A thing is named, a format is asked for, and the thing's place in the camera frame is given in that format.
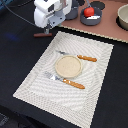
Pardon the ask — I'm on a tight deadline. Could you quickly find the white woven placemat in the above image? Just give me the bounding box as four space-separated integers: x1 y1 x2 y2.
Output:
12 30 115 128

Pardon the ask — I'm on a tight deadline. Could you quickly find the beige bowl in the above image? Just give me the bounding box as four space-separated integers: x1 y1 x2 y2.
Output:
118 4 128 30

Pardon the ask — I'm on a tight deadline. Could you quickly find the fork with orange handle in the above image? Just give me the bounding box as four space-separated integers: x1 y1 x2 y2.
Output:
44 71 85 89

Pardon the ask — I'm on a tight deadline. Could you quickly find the black stove burner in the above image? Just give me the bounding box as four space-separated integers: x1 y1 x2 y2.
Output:
90 1 105 10

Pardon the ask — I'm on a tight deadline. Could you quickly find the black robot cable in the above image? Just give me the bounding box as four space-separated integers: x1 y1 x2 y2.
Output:
0 0 37 28

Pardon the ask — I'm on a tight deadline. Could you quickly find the beige round plate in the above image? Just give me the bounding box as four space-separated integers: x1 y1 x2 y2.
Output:
55 55 82 78

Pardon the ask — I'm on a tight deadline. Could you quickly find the white blue toy fish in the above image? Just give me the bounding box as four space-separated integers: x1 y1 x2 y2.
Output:
88 15 100 19

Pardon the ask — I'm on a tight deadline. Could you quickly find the grey frying pan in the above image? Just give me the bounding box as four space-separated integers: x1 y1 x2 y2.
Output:
80 0 102 26

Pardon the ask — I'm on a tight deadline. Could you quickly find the knife with orange handle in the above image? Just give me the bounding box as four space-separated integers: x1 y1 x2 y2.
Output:
56 50 97 62

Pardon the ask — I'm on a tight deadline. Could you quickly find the red toy tomato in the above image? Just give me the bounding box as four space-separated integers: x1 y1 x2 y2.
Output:
84 7 94 17

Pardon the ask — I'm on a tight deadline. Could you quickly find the pink stove board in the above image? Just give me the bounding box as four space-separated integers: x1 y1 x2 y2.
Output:
62 0 128 43

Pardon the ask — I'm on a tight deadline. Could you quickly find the grey cooking pot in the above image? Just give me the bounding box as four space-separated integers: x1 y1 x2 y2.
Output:
66 0 79 20

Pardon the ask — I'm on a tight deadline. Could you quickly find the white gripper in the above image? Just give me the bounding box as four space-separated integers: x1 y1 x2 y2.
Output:
33 0 72 30

